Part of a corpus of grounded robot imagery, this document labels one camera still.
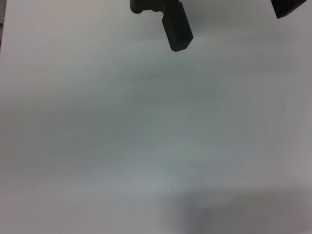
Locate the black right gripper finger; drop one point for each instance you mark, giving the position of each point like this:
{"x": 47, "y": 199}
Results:
{"x": 287, "y": 6}
{"x": 175, "y": 26}

